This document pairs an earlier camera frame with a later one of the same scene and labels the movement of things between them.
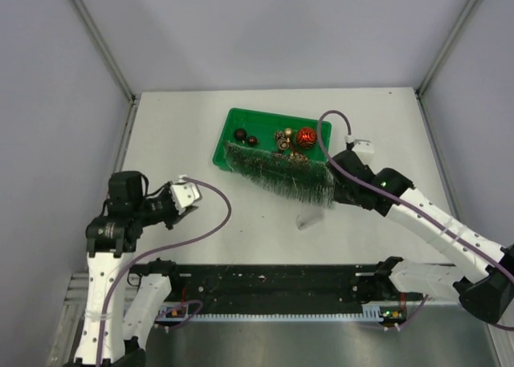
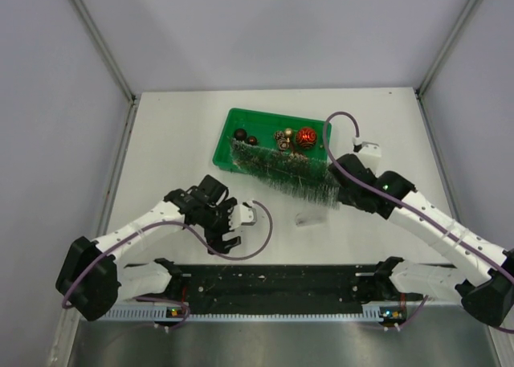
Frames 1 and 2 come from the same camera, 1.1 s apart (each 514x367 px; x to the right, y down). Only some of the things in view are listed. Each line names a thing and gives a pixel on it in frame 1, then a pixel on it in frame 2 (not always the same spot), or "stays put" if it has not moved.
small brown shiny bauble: [251, 140] stays put
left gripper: [175, 216] → [215, 238]
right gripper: [340, 195] stays put
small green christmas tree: [298, 177] stays put
